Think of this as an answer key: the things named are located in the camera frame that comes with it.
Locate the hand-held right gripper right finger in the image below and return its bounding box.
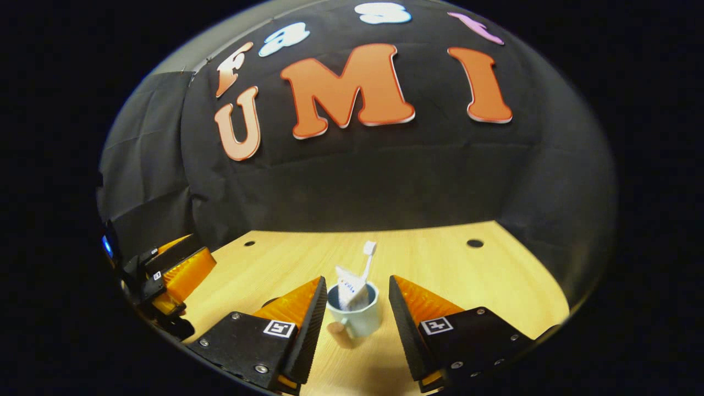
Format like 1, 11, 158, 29
388, 274, 535, 394

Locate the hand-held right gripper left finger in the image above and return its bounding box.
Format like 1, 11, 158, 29
187, 276, 328, 396

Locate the light blue cup wooden handle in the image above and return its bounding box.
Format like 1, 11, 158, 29
327, 282, 381, 348

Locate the white toothpaste tube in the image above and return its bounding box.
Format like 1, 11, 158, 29
335, 265, 370, 311

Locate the white toothbrush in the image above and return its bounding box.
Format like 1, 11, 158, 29
357, 240, 378, 287

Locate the light wooden desktop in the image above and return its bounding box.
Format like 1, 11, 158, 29
181, 220, 570, 396

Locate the black backdrop cloth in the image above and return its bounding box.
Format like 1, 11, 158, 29
98, 0, 618, 309

